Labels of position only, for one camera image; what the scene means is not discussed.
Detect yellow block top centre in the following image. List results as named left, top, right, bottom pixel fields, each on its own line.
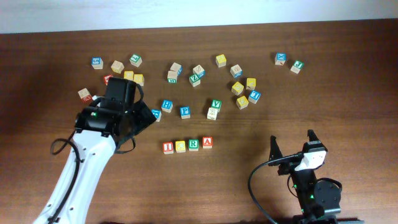
left=216, top=54, right=226, bottom=68

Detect white wooden X block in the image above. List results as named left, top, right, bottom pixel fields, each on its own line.
left=206, top=108, right=218, bottom=120

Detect blue H block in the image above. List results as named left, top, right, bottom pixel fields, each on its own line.
left=161, top=100, right=173, bottom=113

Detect yellow block pair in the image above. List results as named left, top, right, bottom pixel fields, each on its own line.
left=133, top=73, right=144, bottom=86
left=124, top=71, right=134, bottom=80

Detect blue X block far right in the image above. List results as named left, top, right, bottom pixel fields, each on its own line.
left=274, top=52, right=287, bottom=65

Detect wooden block blue D side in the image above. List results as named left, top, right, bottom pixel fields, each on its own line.
left=230, top=64, right=243, bottom=78

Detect red A block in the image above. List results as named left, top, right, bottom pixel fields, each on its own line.
left=202, top=136, right=213, bottom=149

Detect yellow block right pair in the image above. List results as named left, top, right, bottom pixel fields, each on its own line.
left=133, top=73, right=144, bottom=86

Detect wooden block green side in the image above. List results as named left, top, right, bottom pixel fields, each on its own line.
left=167, top=71, right=178, bottom=83

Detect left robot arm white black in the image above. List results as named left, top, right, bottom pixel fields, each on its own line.
left=35, top=77, right=156, bottom=223

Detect blue P block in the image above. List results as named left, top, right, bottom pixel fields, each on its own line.
left=180, top=106, right=191, bottom=119

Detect green L block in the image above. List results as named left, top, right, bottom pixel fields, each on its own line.
left=129, top=54, right=142, bottom=67

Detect yellow block left pair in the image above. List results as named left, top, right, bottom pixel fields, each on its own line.
left=124, top=71, right=134, bottom=80

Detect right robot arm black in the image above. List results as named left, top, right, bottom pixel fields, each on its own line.
left=269, top=129, right=342, bottom=223

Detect green J block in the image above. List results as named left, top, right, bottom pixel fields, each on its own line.
left=290, top=60, right=304, bottom=74

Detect green R block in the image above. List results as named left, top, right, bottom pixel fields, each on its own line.
left=188, top=139, right=199, bottom=151

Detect green V block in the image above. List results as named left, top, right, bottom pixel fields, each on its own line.
left=211, top=100, right=222, bottom=112

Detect red K block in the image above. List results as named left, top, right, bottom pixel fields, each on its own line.
left=103, top=74, right=113, bottom=85

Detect green Z block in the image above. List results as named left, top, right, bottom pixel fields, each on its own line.
left=189, top=74, right=200, bottom=87

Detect yellow block right cluster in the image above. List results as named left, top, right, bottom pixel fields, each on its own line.
left=246, top=78, right=256, bottom=90

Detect yellow E block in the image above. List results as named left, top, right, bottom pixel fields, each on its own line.
left=236, top=96, right=249, bottom=110

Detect blue S block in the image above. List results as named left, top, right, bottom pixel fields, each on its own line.
left=91, top=57, right=103, bottom=70

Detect red I block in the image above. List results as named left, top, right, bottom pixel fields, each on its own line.
left=162, top=142, right=174, bottom=154

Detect plain wooden block top left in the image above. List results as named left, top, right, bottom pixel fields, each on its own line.
left=111, top=60, right=124, bottom=74

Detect blue I block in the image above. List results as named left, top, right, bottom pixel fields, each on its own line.
left=248, top=90, right=261, bottom=104

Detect wooden block red side left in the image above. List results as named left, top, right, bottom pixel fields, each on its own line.
left=78, top=88, right=92, bottom=103

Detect blue block lower centre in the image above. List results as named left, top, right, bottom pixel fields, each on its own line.
left=152, top=110, right=162, bottom=122

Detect yellow C block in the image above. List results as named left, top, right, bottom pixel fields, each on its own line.
left=175, top=141, right=186, bottom=153

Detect yellow S block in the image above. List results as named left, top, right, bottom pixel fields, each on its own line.
left=231, top=82, right=244, bottom=96

